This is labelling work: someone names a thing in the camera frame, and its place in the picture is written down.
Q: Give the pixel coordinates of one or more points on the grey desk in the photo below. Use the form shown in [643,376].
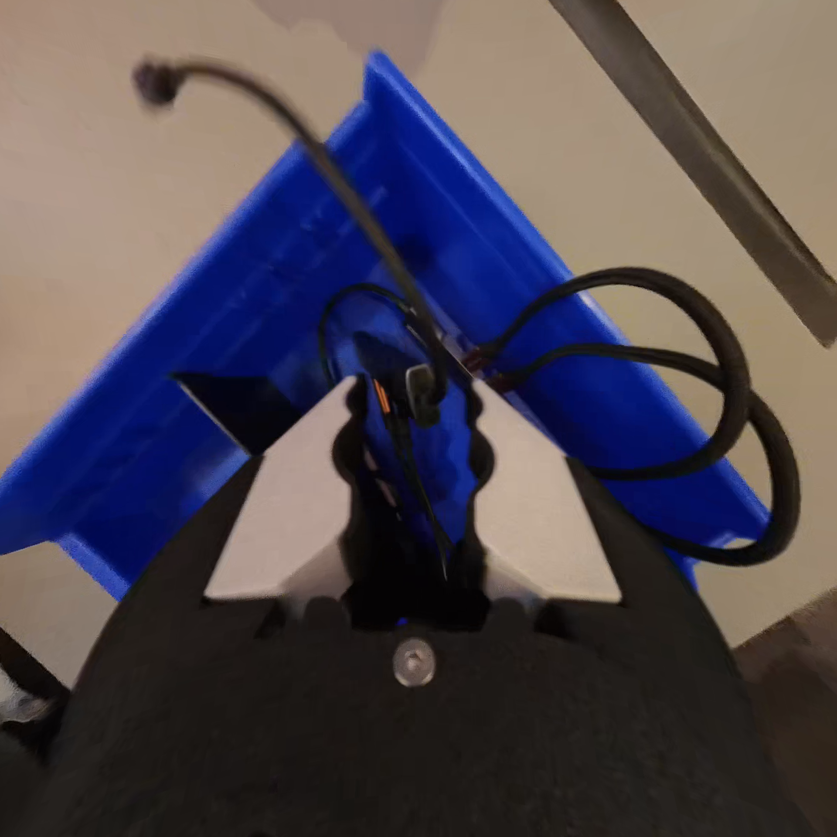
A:
[131,229]

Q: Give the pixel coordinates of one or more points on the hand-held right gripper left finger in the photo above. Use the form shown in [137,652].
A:
[288,510]

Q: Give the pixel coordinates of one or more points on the blue plastic bin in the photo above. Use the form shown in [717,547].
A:
[261,274]

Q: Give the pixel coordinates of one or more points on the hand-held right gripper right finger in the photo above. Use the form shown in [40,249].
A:
[536,516]

